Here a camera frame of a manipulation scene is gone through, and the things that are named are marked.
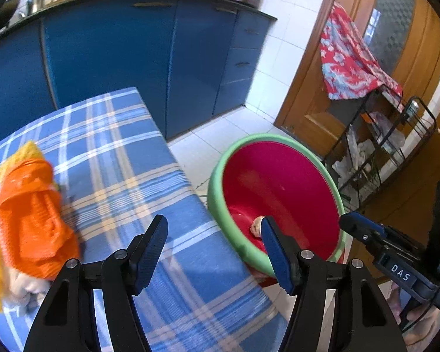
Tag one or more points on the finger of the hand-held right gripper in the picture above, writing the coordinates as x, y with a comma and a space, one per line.
363, 227

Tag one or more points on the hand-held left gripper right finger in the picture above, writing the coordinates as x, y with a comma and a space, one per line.
277, 260

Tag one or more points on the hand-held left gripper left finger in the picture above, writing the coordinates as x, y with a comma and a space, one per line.
150, 260

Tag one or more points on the pale food scrap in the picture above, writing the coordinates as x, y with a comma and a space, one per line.
256, 226

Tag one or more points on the green and red basin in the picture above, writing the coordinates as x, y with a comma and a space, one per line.
278, 176

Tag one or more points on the person's right hand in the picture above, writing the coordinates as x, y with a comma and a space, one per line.
425, 326

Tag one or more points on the brown wooden cabinet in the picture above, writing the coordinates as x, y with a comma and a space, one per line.
407, 190

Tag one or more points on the white plastic bags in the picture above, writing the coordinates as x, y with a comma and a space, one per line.
352, 161

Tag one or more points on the blue plaid tablecloth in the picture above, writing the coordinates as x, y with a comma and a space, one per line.
132, 176

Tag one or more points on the clear plastic bag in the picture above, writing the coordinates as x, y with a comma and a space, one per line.
387, 128

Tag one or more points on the metal drink can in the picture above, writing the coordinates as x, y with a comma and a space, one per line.
413, 110

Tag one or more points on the wooden door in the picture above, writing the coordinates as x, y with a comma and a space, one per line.
315, 80

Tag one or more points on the red floral cloth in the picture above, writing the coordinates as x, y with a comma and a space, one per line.
346, 66

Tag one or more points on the blue kitchen cabinet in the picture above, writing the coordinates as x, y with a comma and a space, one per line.
132, 55

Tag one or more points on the steel kettle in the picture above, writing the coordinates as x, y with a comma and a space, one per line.
36, 3

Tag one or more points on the black wok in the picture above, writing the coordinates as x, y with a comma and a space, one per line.
9, 9

